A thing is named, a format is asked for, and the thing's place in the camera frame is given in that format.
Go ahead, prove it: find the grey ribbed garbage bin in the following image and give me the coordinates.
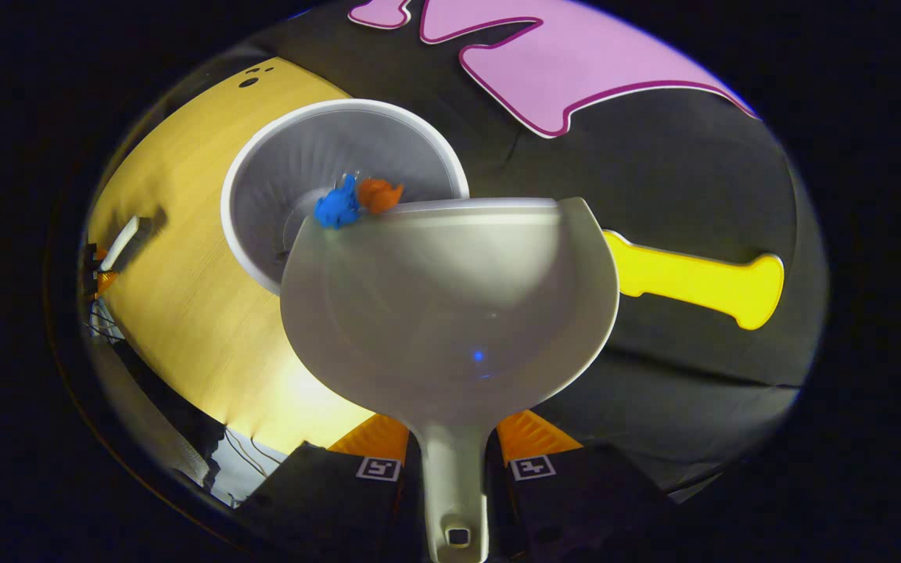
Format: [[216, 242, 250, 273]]
[[220, 99, 471, 296]]

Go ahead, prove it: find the black backdrop cloth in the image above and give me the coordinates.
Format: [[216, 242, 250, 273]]
[[247, 0, 827, 501]]

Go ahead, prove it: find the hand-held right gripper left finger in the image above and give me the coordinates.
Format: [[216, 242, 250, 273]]
[[235, 413, 424, 560]]

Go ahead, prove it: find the grey dustpan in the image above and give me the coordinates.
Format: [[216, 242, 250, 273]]
[[280, 197, 621, 563]]

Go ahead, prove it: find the wooden desktop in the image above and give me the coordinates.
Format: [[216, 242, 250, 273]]
[[84, 56, 377, 456]]

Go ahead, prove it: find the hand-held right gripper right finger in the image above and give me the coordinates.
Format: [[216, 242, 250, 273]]
[[486, 410, 678, 560]]

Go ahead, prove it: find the bundle of thin cables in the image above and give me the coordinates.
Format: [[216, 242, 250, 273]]
[[89, 301, 121, 346]]

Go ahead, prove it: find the orange paper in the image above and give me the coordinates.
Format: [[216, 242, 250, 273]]
[[357, 178, 405, 215]]

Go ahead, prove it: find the blue paper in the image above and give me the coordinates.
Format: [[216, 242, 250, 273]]
[[314, 174, 363, 230]]

